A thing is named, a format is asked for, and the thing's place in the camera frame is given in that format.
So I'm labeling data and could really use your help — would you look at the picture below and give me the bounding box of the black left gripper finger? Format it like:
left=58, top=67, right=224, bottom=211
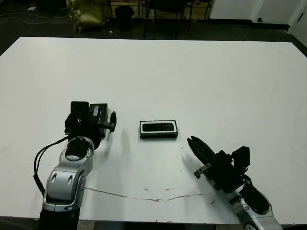
left=109, top=111, right=118, bottom=133

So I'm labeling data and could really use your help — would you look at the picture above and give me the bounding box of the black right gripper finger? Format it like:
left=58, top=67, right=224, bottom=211
left=187, top=138, right=212, bottom=166
left=190, top=136, right=218, bottom=161

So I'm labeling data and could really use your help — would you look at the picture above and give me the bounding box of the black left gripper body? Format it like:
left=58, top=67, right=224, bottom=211
left=64, top=112, right=117, bottom=150

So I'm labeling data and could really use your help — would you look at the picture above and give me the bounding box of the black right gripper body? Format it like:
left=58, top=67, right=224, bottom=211
left=193, top=149, right=246, bottom=193

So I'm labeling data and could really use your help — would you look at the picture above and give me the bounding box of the black box lid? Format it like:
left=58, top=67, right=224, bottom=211
left=89, top=103, right=110, bottom=138

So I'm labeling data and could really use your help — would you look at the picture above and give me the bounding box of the slim black camera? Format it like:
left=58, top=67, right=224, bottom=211
left=141, top=122, right=177, bottom=133

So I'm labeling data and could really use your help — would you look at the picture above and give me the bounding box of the black box base white insert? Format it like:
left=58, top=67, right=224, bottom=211
left=139, top=119, right=179, bottom=140

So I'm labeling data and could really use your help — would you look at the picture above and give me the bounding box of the black trash bin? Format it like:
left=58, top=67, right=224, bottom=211
left=114, top=6, right=134, bottom=32

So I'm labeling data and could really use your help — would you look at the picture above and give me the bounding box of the yellow-green plastic bag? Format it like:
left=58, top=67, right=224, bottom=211
left=69, top=0, right=106, bottom=33

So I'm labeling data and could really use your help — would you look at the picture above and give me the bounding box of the black office chair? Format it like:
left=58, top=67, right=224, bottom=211
left=143, top=0, right=194, bottom=40

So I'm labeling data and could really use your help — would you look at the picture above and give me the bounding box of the wooden crates stack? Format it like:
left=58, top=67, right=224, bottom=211
left=105, top=0, right=212, bottom=20

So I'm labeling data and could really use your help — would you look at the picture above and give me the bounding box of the white door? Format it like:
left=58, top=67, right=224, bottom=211
left=287, top=0, right=307, bottom=46

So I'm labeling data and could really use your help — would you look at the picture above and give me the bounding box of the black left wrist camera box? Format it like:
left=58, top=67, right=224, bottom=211
left=70, top=101, right=90, bottom=118

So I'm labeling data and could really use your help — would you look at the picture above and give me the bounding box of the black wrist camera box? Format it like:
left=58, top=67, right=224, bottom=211
left=231, top=145, right=251, bottom=173
left=70, top=101, right=90, bottom=118

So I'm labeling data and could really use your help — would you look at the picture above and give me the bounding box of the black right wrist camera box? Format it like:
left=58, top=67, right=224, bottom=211
left=231, top=145, right=251, bottom=173

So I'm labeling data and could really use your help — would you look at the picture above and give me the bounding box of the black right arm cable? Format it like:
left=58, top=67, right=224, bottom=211
left=241, top=173, right=253, bottom=189

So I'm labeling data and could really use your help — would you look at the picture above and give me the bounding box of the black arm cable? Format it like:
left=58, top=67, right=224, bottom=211
left=241, top=173, right=253, bottom=189
left=33, top=135, right=71, bottom=194

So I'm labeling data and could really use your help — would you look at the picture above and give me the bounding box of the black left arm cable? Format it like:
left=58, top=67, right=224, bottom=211
left=33, top=135, right=71, bottom=194

